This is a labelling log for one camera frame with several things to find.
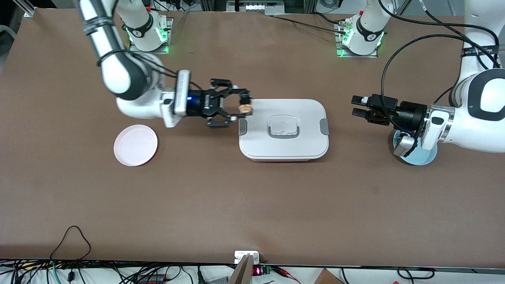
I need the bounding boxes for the grey metal bar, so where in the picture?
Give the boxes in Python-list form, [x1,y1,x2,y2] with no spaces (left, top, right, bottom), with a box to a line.
[228,254,255,284]

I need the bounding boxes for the thin black looped cable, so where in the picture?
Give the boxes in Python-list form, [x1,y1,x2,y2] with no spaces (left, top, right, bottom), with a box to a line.
[49,226,92,261]

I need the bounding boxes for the red clip lead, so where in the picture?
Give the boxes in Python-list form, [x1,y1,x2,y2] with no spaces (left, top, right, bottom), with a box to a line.
[272,266,300,283]

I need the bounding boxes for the small white mount block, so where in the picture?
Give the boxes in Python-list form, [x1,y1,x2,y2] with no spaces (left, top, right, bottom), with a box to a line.
[234,250,260,264]

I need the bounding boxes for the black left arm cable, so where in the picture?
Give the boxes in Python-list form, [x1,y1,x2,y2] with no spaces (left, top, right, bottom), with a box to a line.
[379,0,501,107]

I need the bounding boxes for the pink round plate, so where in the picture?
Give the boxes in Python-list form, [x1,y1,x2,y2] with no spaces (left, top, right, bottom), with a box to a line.
[114,124,158,167]

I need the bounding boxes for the black cable to arm base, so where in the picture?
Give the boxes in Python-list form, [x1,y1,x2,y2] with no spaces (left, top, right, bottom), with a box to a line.
[268,15,348,34]

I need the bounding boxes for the orange black push-button switch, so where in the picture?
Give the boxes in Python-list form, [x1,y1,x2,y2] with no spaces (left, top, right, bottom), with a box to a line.
[238,92,254,116]

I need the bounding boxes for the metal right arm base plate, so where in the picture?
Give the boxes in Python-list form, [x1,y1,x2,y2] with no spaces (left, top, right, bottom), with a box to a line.
[128,18,173,55]

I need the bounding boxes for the light blue round plate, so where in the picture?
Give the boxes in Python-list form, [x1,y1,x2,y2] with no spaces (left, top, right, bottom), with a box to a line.
[393,128,438,166]

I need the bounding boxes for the brown cardboard box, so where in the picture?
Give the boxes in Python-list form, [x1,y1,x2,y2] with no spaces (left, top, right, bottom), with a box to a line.
[314,268,344,284]

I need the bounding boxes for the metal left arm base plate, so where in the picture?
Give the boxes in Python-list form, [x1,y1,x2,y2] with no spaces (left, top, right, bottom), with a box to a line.
[335,22,378,58]

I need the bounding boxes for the aluminium profile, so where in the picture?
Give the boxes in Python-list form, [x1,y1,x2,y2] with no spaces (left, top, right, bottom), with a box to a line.
[12,0,37,18]

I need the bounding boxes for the aluminium frame with white label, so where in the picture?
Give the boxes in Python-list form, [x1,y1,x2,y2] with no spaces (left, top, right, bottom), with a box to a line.
[226,0,285,15]

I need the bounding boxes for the white lunch box grey clips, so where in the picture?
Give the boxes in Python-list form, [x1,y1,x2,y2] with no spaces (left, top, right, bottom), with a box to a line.
[239,99,329,162]

